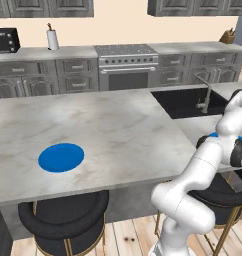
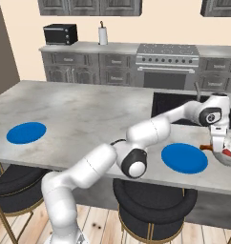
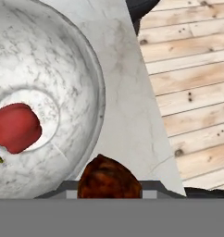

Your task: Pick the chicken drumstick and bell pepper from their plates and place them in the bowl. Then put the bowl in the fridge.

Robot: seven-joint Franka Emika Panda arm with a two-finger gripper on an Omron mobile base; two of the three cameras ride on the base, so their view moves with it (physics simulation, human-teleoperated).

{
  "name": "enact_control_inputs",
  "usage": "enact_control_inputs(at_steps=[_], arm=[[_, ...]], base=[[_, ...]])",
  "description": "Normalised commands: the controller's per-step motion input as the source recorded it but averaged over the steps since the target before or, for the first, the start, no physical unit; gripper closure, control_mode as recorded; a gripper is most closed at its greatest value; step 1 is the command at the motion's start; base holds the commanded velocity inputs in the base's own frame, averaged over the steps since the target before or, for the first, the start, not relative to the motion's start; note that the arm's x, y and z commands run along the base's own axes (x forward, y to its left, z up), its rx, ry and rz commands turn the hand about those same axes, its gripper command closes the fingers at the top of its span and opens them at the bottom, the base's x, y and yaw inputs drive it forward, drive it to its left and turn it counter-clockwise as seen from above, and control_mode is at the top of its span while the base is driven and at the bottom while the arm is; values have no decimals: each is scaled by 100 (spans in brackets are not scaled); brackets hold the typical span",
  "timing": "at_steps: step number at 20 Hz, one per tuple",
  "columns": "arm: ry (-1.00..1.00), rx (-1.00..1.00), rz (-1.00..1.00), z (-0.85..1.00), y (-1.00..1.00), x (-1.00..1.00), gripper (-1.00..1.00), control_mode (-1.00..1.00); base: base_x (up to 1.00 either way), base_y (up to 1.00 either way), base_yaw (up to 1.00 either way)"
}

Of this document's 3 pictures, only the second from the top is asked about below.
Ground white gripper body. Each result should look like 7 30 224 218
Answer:
210 133 226 154

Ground brown chicken drumstick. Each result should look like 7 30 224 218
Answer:
199 144 215 152

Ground blue plate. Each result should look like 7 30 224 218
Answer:
160 142 209 175
6 121 48 145

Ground grey sink tap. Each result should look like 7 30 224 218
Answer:
193 81 203 103

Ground black sink basin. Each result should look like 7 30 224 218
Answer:
151 91 231 131

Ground grey base cupboards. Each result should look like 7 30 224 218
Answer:
198 56 231 93
40 51 137 87

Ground silver stove with oven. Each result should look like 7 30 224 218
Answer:
134 43 201 92

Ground white paper towel roll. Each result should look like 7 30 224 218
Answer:
97 20 109 46

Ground black toaster oven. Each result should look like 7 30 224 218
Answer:
42 23 79 46

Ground grey wall cupboards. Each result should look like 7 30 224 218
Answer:
199 0 231 18
37 0 143 17

